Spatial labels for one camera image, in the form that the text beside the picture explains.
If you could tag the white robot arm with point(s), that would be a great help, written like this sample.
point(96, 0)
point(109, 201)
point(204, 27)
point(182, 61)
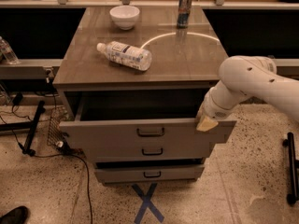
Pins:
point(243, 77)

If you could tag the grey top drawer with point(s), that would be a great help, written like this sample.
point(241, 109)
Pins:
point(104, 134)

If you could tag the white ceramic bowl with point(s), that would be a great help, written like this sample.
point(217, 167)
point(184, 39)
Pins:
point(125, 17)

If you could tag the clear plastic water bottle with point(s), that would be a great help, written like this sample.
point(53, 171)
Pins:
point(127, 55)

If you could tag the wire basket with fruit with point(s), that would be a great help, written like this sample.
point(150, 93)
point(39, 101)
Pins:
point(56, 138)

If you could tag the black stand leg right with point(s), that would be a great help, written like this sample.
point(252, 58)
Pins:
point(293, 196)

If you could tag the black shoe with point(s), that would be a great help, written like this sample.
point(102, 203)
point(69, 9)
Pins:
point(16, 216)

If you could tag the blue silver drink can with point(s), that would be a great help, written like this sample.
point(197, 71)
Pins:
point(184, 10)

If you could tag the grey middle drawer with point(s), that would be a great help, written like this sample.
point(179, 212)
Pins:
point(146, 153)

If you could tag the blue tape cross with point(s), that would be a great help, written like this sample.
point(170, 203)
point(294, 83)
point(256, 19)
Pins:
point(147, 203)

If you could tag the grey drawer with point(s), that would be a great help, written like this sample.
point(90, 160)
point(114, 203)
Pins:
point(146, 153)
point(149, 174)
point(104, 134)

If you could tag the grey bottom drawer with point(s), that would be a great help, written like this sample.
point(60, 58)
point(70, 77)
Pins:
point(149, 174)

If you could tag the black stand leg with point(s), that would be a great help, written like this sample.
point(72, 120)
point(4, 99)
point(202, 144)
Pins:
point(30, 126)
point(293, 196)

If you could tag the small clear bottle left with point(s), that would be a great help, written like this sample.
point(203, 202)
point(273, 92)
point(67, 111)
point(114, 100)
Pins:
point(8, 52)

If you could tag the black stand leg left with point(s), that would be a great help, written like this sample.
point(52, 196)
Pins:
point(30, 126)

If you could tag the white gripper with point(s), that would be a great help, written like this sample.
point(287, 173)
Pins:
point(214, 108)

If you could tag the grey drawer cabinet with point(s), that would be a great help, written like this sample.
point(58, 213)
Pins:
point(184, 66)

